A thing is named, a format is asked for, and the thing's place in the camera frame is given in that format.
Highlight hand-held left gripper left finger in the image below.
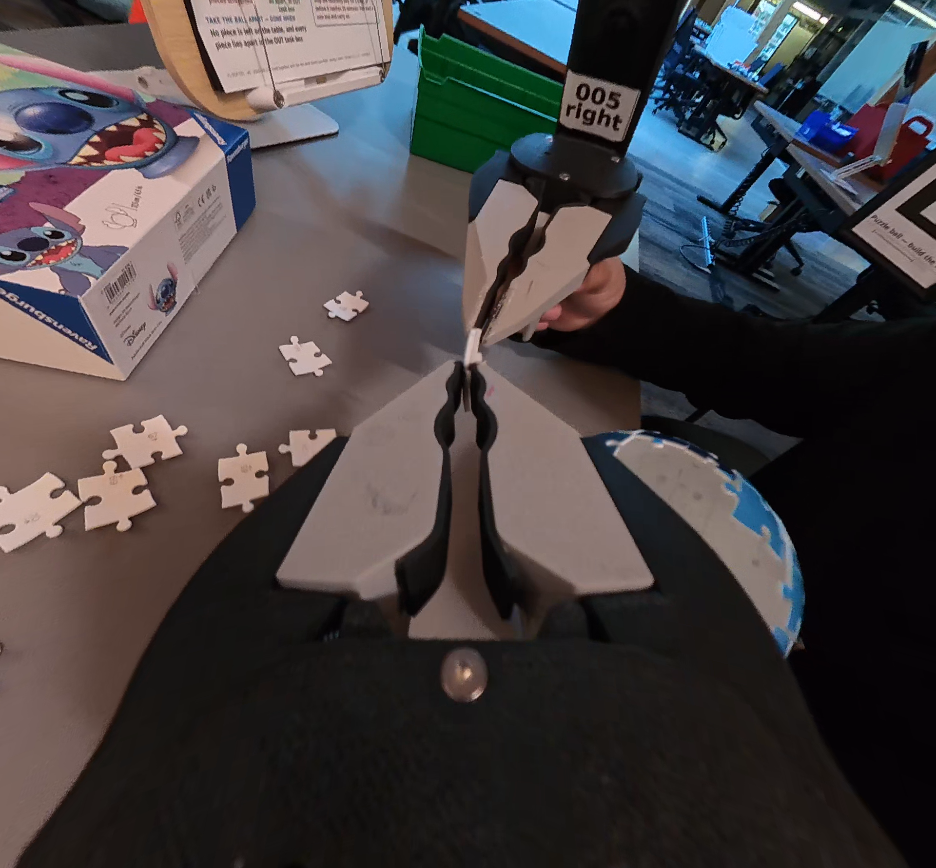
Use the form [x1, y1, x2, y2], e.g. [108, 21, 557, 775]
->
[276, 360, 469, 624]

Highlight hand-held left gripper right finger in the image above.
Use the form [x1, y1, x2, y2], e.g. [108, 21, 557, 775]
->
[468, 362, 655, 620]

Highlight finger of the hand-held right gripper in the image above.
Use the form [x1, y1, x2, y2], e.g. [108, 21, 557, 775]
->
[483, 206, 614, 346]
[462, 181, 542, 331]

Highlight white curved jigsaw piece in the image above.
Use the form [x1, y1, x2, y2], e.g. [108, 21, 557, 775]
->
[461, 327, 485, 412]

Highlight blue puzzle ball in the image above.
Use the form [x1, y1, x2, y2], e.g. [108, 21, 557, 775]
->
[585, 429, 805, 658]

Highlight white puzzle pieces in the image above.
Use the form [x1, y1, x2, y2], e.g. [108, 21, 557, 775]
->
[0, 289, 370, 555]

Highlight person's right forearm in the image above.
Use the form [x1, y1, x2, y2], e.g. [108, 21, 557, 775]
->
[534, 265, 936, 460]

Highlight cartoon printed puzzle box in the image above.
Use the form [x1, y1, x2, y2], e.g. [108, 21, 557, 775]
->
[0, 42, 255, 381]

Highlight person's right hand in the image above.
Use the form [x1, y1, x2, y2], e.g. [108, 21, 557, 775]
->
[537, 257, 630, 334]

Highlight black swivel chair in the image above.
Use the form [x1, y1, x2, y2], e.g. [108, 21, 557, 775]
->
[654, 9, 732, 149]

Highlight white desk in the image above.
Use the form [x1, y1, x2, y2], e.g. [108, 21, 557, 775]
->
[457, 0, 582, 76]

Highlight green plastic crate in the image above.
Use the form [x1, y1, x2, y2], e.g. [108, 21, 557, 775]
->
[409, 26, 567, 174]

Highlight blue plastic bin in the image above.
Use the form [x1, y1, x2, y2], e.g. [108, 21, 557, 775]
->
[797, 111, 860, 160]

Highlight instruction paper sheet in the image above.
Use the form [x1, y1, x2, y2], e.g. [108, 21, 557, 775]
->
[164, 0, 389, 94]

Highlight red box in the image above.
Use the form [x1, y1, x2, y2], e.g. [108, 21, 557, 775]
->
[883, 115, 934, 183]

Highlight black framed task sign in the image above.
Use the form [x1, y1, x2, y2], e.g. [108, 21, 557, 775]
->
[848, 166, 936, 288]

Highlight wooden document stand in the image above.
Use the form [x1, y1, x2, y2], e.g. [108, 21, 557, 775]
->
[117, 0, 396, 150]

